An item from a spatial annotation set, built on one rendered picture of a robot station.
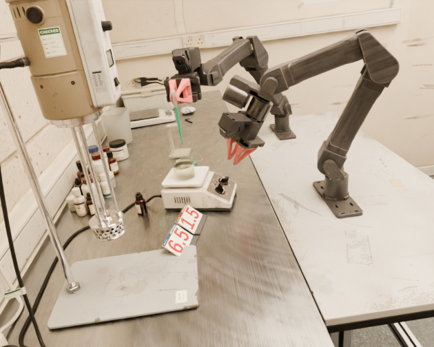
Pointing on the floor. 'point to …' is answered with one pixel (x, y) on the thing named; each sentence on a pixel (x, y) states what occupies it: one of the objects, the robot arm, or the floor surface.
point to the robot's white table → (359, 230)
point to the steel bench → (271, 271)
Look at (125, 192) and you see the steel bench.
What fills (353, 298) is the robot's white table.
